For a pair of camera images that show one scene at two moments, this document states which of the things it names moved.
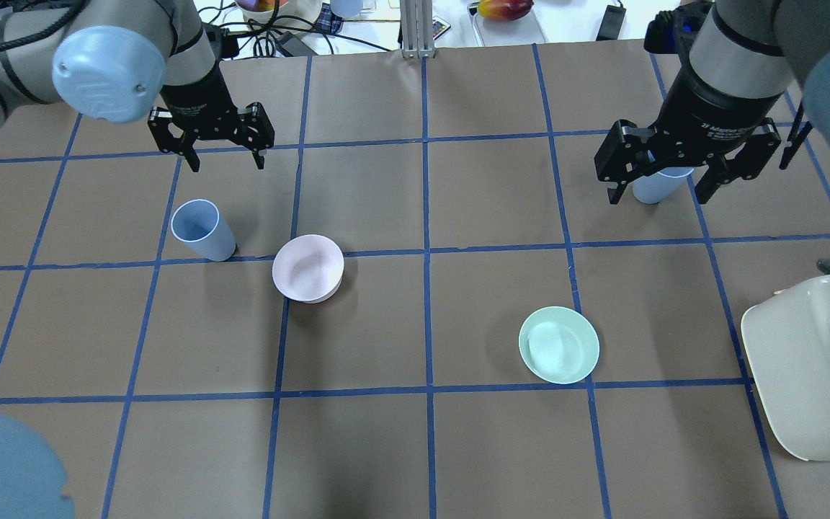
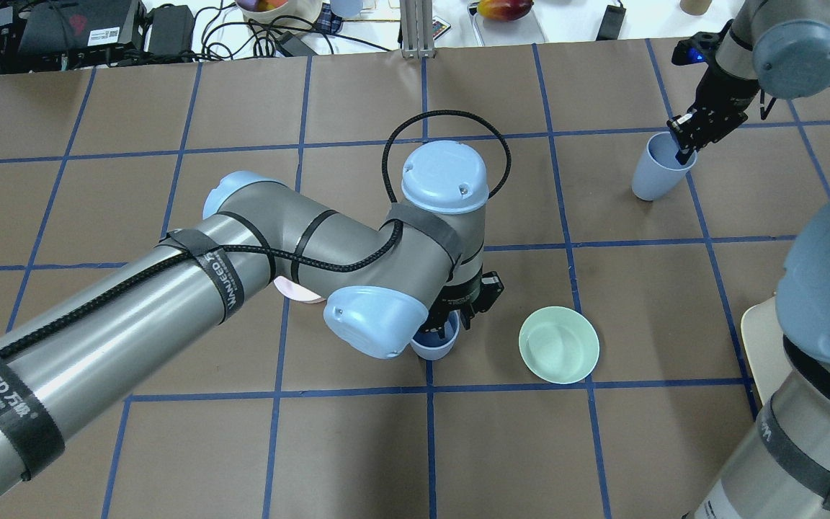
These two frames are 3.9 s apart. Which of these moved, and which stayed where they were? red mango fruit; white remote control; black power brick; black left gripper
Moved: black left gripper
Stayed: red mango fruit; white remote control; black power brick
